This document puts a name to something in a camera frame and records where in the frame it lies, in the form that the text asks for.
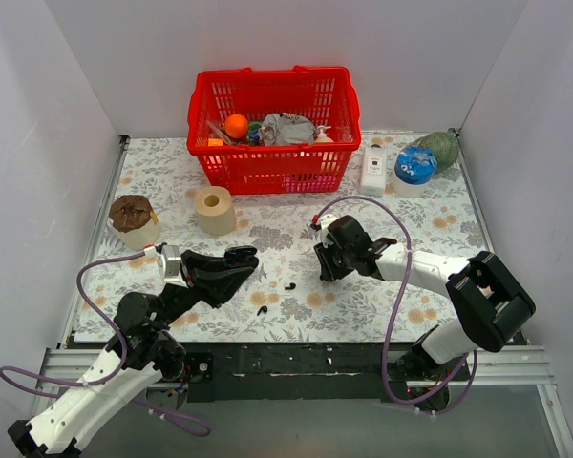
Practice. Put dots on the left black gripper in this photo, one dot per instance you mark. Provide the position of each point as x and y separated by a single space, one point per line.
191 275

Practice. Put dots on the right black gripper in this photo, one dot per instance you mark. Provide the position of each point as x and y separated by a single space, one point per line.
337 258

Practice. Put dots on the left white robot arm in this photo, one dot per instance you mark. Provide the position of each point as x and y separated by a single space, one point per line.
141 352

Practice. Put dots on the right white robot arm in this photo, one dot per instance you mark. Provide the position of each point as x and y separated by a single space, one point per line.
491 306

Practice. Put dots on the beige paper roll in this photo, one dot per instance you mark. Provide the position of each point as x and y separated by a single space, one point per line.
214 210

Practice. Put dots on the white rectangular bottle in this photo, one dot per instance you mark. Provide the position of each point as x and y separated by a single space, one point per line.
373 178

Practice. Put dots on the blue-lidded white jar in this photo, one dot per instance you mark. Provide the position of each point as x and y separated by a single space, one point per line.
413 170

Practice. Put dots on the brown-topped paper cup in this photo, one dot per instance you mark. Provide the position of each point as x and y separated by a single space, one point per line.
134 221

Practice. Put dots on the orange fruit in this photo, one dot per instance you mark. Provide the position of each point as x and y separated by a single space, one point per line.
236 126

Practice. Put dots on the crumpled silver foil bag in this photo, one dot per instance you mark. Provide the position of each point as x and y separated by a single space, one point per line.
282 129

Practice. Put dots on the green textured ball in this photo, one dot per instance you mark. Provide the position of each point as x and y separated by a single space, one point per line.
444 146

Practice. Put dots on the red plastic shopping basket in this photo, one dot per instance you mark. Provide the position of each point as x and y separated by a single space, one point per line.
324 95

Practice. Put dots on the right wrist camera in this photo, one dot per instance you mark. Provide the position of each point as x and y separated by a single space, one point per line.
322 222

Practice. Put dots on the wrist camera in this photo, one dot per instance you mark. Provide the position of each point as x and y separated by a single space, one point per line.
168 262
322 222

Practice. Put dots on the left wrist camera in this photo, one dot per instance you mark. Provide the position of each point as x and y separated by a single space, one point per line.
168 262

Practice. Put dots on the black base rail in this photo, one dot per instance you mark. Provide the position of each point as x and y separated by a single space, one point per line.
277 371

